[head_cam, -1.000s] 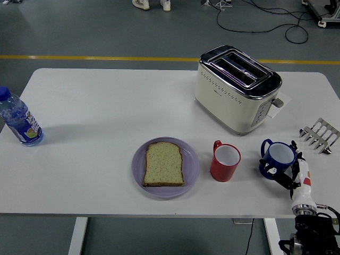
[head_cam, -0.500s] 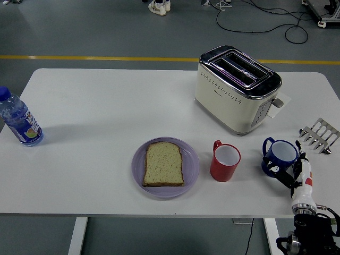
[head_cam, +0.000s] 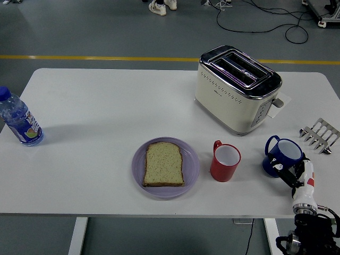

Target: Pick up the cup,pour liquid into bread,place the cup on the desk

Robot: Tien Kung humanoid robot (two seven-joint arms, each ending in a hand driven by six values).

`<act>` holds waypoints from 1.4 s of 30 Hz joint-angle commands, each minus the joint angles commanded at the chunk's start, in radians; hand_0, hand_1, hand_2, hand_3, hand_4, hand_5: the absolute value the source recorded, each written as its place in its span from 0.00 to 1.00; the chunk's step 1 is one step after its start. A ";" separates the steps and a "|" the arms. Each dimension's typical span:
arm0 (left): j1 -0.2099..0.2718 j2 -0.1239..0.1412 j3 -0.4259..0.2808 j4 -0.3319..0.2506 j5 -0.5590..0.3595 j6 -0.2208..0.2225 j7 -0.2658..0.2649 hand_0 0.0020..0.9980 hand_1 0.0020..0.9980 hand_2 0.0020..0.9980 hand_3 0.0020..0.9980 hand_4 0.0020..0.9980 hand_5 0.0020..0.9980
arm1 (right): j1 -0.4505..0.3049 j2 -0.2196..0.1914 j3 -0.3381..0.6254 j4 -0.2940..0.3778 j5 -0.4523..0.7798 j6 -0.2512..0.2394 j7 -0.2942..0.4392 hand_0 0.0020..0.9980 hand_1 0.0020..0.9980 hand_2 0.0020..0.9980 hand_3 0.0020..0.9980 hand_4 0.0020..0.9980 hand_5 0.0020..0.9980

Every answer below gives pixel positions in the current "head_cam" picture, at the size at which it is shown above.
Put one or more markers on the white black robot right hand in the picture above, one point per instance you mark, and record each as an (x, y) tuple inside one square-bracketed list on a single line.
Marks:
[(305, 191)]

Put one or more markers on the blue cup white inside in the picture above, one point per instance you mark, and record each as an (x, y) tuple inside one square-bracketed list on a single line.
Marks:
[(281, 156)]

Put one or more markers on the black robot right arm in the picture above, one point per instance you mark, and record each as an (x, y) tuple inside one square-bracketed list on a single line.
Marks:
[(313, 231)]

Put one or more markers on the red cup white inside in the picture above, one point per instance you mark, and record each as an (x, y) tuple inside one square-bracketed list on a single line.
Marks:
[(221, 172)]

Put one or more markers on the slice of toast bread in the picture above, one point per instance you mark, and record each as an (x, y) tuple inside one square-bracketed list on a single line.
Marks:
[(163, 166)]

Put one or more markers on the white table leg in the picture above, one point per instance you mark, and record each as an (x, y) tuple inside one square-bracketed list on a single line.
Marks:
[(77, 236), (272, 233)]

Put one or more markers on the silver metal toast rack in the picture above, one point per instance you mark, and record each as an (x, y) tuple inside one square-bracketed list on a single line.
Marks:
[(322, 128)]

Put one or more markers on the grey box under table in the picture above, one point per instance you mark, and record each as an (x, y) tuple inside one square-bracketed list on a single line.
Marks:
[(240, 221)]

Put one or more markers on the white paper sheet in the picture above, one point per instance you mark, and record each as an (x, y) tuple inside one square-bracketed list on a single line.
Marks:
[(287, 98)]

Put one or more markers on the cream chrome two-slot toaster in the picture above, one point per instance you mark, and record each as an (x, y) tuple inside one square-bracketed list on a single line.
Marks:
[(225, 106)]

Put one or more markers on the purple round plate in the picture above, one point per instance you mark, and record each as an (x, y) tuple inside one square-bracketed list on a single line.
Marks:
[(191, 164)]

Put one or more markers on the person's white shoe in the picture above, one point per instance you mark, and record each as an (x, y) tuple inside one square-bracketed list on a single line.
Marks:
[(171, 4), (158, 8)]

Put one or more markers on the clear water bottle blue cap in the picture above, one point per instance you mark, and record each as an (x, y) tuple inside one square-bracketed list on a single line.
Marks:
[(18, 119)]

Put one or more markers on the grey wheeled equipment frame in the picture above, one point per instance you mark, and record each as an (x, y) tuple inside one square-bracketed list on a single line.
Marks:
[(330, 16)]

